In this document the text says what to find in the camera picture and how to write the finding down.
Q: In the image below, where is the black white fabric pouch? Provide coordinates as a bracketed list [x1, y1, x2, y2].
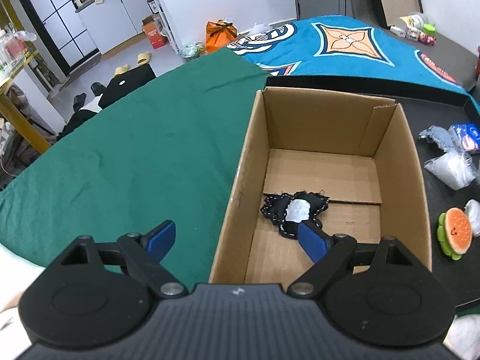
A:
[260, 191, 329, 240]

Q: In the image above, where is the burger plush toy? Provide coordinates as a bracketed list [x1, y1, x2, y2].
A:
[436, 207, 473, 261]

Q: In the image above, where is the clear bag white filling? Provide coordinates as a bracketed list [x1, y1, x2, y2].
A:
[424, 151, 478, 190]

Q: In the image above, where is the blue denim fabric scrap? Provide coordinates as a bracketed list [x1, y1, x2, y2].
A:
[418, 125, 457, 153]

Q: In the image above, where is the blue tissue pack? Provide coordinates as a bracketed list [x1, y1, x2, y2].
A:
[448, 123, 480, 154]

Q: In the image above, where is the white cloth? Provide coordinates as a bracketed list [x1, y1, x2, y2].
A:
[465, 199, 480, 237]

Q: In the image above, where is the brown cardboard box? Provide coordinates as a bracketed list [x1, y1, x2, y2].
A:
[209, 87, 432, 286]

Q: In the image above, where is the green cloth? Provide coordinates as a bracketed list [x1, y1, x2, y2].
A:
[1, 49, 268, 300]

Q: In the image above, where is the black stool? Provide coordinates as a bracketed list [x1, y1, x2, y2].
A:
[98, 63, 155, 109]

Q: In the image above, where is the yellow slipper near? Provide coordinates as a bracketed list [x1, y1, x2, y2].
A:
[114, 64, 130, 77]

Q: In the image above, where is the yellow slipper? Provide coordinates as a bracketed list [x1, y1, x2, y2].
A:
[137, 52, 151, 66]
[114, 64, 130, 77]

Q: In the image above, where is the yellow slipper far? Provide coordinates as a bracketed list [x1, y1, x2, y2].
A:
[137, 52, 151, 66]

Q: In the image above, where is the yellow table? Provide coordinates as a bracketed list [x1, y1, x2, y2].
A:
[0, 51, 50, 155]

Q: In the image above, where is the blue patterned blanket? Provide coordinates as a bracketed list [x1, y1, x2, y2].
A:
[227, 16, 479, 119]

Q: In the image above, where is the orange cardboard box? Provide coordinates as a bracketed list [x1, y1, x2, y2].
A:
[142, 16, 168, 50]

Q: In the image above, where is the grey mattress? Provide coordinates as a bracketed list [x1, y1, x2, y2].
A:
[383, 28, 478, 92]

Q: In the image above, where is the orange bag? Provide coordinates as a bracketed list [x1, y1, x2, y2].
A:
[204, 20, 238, 54]

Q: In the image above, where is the white kitchen cabinet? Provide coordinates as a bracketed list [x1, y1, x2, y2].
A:
[76, 0, 152, 55]

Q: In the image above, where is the green cup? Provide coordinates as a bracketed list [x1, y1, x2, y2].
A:
[422, 23, 436, 38]

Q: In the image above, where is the white container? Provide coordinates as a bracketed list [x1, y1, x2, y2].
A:
[395, 12, 431, 30]

